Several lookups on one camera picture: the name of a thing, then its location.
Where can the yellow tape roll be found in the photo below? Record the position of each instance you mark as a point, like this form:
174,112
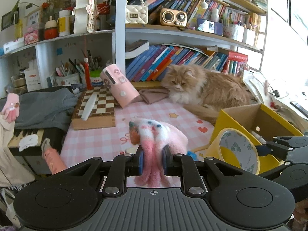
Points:
233,147

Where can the pink checkered tablecloth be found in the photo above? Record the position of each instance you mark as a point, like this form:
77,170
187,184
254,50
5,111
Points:
107,143

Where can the white comb on chessboard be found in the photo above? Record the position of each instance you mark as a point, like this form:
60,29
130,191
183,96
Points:
89,107

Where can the yellow cardboard box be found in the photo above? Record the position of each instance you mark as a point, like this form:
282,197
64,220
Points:
262,120

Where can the orange pink bottle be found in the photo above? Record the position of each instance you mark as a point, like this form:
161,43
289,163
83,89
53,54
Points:
52,157

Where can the pink cylindrical case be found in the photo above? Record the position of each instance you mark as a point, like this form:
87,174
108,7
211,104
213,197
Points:
120,87

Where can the mauve folded cloth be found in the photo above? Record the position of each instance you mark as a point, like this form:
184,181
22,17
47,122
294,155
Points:
151,96

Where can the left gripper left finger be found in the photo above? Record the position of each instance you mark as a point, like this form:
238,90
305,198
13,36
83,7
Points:
118,170

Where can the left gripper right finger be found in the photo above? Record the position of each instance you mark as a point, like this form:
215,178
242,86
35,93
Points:
188,170

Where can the white bookshelf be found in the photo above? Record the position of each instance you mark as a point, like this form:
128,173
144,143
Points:
54,32

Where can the pink plush glove toy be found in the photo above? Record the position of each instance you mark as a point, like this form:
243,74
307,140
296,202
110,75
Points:
153,136

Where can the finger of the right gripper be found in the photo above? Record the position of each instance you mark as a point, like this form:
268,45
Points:
272,148

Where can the wooden chess board box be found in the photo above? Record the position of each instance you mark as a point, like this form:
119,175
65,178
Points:
103,113

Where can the blue crumpled ball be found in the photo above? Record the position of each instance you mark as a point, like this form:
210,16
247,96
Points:
193,155

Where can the white spray bottle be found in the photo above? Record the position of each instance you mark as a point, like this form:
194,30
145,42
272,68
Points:
258,137

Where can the orange fluffy cat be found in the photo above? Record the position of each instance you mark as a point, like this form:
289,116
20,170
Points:
203,92

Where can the beige tote bag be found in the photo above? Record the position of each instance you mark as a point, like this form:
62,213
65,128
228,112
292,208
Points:
12,172

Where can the wooden retro radio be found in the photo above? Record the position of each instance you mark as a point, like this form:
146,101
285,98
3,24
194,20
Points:
173,18

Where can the pile of papers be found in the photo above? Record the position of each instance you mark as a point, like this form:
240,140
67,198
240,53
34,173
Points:
281,100

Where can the white quilted handbag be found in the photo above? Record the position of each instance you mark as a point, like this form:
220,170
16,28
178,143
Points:
136,14

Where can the pink glove on rack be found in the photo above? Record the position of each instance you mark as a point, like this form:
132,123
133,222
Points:
10,111

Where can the grey folded cloth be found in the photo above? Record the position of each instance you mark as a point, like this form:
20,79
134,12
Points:
41,110

